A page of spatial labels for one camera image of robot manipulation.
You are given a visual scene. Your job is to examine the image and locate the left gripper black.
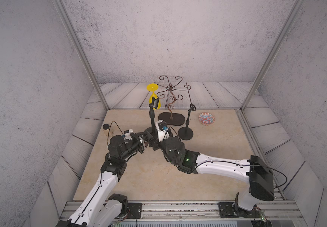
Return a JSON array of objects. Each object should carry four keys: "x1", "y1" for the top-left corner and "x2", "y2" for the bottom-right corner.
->
[{"x1": 119, "y1": 132, "x2": 149, "y2": 162}]

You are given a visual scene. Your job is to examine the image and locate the black microphone stand pole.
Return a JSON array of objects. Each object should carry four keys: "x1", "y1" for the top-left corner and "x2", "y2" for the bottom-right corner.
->
[{"x1": 185, "y1": 103, "x2": 196, "y2": 130}]

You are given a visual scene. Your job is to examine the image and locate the spare black microphone pole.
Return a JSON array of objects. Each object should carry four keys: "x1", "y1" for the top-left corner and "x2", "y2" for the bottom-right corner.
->
[{"x1": 149, "y1": 97, "x2": 160, "y2": 135}]

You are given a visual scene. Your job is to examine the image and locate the black round stand base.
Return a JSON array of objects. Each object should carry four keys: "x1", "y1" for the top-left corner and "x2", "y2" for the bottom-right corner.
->
[{"x1": 178, "y1": 127, "x2": 194, "y2": 141}]

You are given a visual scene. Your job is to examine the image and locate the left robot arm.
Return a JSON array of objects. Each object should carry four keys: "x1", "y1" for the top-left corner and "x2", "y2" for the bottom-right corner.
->
[{"x1": 57, "y1": 132, "x2": 148, "y2": 227}]

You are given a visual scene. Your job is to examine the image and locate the dark oval stand base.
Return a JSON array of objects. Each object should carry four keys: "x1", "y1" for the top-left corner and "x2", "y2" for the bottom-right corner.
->
[{"x1": 158, "y1": 112, "x2": 186, "y2": 126}]

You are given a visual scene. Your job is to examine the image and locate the red blue patterned bowl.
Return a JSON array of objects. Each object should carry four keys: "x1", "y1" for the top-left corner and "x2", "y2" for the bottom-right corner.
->
[{"x1": 198, "y1": 113, "x2": 215, "y2": 126}]

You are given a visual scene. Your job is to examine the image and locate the yellow plastic goblet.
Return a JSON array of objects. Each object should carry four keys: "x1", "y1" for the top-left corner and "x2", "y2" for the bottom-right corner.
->
[{"x1": 146, "y1": 83, "x2": 161, "y2": 109}]

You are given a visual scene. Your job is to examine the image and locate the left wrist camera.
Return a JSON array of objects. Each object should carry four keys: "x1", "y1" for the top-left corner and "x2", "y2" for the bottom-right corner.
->
[{"x1": 124, "y1": 129, "x2": 133, "y2": 141}]

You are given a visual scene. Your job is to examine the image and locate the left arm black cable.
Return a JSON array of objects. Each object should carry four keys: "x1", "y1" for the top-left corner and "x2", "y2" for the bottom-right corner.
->
[{"x1": 106, "y1": 120, "x2": 124, "y2": 147}]

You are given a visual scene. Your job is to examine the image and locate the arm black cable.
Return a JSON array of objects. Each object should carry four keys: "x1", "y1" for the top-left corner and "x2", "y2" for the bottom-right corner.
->
[
  {"x1": 106, "y1": 120, "x2": 124, "y2": 147},
  {"x1": 262, "y1": 164, "x2": 288, "y2": 189}
]

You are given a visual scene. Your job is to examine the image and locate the scrolled wire holder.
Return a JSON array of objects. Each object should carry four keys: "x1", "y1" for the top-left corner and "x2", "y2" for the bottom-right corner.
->
[{"x1": 157, "y1": 75, "x2": 191, "y2": 114}]

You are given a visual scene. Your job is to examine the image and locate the aluminium front rail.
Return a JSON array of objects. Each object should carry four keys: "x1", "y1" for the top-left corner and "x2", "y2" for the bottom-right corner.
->
[{"x1": 113, "y1": 200, "x2": 307, "y2": 227}]

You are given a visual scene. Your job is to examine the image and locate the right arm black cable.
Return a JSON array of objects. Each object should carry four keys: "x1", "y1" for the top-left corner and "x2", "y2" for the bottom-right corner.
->
[{"x1": 262, "y1": 164, "x2": 288, "y2": 189}]

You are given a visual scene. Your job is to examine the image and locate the aluminium left corner post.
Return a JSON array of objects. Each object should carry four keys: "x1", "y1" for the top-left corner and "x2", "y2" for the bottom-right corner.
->
[{"x1": 53, "y1": 0, "x2": 110, "y2": 111}]

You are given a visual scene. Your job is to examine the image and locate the aluminium corner post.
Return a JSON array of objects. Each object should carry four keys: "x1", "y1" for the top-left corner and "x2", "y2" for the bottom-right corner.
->
[
  {"x1": 240, "y1": 0, "x2": 306, "y2": 113},
  {"x1": 53, "y1": 0, "x2": 110, "y2": 111}
]

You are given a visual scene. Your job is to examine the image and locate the aluminium right corner post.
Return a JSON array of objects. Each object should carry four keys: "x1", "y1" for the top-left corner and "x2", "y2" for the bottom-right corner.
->
[{"x1": 240, "y1": 0, "x2": 306, "y2": 113}]

